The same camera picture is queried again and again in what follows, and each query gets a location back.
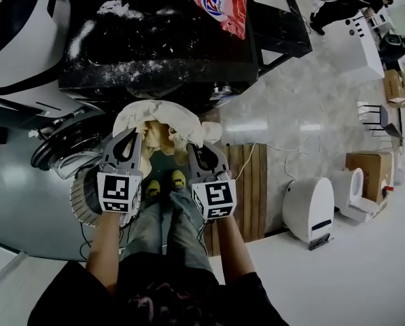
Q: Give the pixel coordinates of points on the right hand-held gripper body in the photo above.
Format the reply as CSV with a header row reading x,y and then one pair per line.
x,y
216,197

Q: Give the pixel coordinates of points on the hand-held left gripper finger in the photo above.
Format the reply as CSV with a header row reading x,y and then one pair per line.
x,y
109,153
136,158

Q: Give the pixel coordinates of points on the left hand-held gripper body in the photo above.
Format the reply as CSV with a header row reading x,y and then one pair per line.
x,y
117,192

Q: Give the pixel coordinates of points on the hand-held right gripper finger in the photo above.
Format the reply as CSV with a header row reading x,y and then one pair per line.
x,y
223,165
194,166

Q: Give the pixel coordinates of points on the white woven laundry basket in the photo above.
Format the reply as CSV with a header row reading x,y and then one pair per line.
x,y
83,199

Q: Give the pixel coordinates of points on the beige clothes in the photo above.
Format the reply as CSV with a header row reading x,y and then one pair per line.
x,y
165,117

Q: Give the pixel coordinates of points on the black washing machine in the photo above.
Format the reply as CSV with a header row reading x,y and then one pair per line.
x,y
155,46

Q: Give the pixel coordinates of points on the person's left forearm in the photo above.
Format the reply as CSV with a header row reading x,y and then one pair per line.
x,y
102,250

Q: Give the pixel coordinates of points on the person's right forearm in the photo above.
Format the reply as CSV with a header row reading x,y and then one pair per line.
x,y
234,250

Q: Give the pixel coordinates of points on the person's right yellow shoe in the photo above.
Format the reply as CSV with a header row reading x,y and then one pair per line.
x,y
178,178

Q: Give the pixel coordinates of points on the person's yellow shoe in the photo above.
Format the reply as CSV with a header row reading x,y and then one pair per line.
x,y
178,178
152,189

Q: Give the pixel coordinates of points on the person's left yellow shoe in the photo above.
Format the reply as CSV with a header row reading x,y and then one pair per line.
x,y
152,189

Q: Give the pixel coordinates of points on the wooden slat platform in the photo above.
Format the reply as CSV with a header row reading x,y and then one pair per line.
x,y
253,199

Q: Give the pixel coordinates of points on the person's grey jeans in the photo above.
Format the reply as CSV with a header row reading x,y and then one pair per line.
x,y
175,229

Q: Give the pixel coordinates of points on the person's black printed shirt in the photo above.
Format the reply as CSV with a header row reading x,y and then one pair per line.
x,y
172,294

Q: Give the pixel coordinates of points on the white toilet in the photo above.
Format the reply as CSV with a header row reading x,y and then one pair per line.
x,y
355,189

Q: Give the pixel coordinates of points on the brown cardboard box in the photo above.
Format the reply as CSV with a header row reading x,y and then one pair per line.
x,y
369,163

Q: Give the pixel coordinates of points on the pink detergent bag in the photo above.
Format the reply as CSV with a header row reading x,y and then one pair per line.
x,y
223,5

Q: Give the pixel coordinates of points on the black chair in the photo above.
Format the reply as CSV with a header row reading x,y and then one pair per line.
x,y
387,121

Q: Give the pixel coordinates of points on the closed cardboard box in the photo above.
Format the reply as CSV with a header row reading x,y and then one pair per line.
x,y
394,87

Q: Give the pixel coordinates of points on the black metal frame table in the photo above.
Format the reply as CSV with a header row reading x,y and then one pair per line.
x,y
284,22

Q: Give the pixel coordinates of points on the white pedestal cabinet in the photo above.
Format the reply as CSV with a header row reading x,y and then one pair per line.
x,y
362,53

